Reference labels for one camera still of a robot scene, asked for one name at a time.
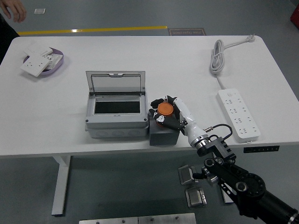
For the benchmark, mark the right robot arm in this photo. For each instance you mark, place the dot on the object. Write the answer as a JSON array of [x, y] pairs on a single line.
[[250, 184]]

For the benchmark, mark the grey electrical box with lid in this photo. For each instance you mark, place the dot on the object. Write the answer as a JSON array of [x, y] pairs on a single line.
[[116, 121]]

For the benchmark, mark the person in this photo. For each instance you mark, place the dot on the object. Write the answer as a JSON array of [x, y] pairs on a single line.
[[5, 35]]

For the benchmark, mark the metal base plate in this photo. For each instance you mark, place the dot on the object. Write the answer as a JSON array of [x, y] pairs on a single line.
[[140, 219]]

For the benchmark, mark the small silver floor plate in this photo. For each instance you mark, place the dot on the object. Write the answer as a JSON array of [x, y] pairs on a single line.
[[39, 11]]

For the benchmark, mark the red object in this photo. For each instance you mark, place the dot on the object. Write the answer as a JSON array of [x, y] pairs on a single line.
[[295, 14]]

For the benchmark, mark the white power strip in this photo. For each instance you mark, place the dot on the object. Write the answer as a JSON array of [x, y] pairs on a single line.
[[240, 116]]

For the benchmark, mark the person's hand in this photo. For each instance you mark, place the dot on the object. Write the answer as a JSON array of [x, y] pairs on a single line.
[[14, 8]]

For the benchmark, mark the white switch panel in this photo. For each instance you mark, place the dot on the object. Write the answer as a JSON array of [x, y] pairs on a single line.
[[38, 49]]

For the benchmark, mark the white socket panel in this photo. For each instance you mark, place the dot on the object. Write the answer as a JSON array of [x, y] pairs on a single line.
[[33, 65]]

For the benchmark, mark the purple tray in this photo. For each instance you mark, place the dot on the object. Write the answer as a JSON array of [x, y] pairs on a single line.
[[56, 67]]

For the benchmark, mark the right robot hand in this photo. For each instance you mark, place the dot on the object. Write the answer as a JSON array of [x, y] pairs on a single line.
[[187, 114]]

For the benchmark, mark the orange cylinder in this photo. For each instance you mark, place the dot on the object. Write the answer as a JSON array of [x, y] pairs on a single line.
[[164, 109]]

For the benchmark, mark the white grey socket insert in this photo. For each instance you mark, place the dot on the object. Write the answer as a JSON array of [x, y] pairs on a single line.
[[54, 60]]

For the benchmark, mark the yellow floor tape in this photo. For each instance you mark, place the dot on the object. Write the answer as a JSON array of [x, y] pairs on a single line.
[[93, 30]]

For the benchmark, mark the grey cube with round hole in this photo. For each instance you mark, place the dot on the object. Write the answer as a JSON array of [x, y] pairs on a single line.
[[163, 137]]

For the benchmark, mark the black table control panel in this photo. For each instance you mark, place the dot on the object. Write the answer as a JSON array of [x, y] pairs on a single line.
[[261, 149]]

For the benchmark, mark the open metal clamp block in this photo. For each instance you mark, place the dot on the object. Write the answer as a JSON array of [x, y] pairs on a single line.
[[185, 175]]

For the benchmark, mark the closed metal clamp block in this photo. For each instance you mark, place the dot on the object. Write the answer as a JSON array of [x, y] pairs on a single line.
[[195, 197]]

